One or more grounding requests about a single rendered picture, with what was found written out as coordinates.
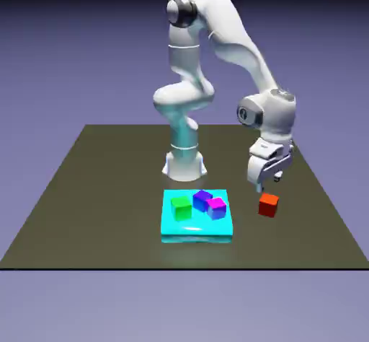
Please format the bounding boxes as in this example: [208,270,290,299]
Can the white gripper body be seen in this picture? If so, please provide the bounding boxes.
[246,144,295,189]

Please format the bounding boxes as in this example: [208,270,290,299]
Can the small red cube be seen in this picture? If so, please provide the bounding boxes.
[258,193,280,219]

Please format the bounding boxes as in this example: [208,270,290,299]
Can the small magenta cube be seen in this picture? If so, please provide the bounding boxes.
[205,196,228,222]

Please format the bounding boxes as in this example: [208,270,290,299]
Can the small blue cube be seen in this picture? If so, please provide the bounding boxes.
[192,189,214,214]

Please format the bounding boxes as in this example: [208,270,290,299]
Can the small green cube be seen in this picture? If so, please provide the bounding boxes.
[170,196,193,222]

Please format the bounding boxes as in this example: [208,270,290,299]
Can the large cyan box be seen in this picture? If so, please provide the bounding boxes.
[160,188,234,245]

